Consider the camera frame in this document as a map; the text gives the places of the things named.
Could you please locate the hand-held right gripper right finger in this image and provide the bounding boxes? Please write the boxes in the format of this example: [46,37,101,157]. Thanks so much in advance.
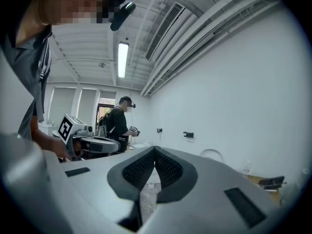
[143,145,281,234]

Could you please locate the black metal holder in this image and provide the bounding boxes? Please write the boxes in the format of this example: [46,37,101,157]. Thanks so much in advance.
[258,175,286,192]

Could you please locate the person's head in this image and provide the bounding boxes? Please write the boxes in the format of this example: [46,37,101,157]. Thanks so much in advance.
[16,0,110,46]

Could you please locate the grey roller blind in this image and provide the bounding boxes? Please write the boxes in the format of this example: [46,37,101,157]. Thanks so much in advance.
[99,90,117,99]
[79,88,98,129]
[48,86,77,129]

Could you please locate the white ceiling ducts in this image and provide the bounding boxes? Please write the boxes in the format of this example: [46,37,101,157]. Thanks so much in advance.
[140,0,281,97]

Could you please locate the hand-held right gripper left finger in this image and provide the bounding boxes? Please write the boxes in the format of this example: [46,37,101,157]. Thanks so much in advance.
[52,145,156,234]

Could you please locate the black head-worn camera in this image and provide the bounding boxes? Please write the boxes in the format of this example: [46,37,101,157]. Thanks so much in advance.
[109,1,136,32]

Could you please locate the white ceiling air vent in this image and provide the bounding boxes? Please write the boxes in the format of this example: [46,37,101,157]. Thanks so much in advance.
[145,1,186,62]

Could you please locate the grey harness strap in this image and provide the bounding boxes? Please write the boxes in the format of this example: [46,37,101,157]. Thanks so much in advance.
[36,42,52,82]

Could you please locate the window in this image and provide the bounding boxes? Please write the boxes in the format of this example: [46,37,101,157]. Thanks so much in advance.
[97,98,115,131]

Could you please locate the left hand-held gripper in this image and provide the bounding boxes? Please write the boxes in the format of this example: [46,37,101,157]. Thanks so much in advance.
[58,114,121,160]

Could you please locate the person's left forearm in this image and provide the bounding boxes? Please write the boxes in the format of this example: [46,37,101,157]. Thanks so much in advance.
[30,115,74,162]

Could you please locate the long ceiling light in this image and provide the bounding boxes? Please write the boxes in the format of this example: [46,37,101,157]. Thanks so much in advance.
[117,41,130,78]

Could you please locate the person in grey shirt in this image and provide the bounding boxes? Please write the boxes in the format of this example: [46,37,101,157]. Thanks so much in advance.
[0,24,53,141]

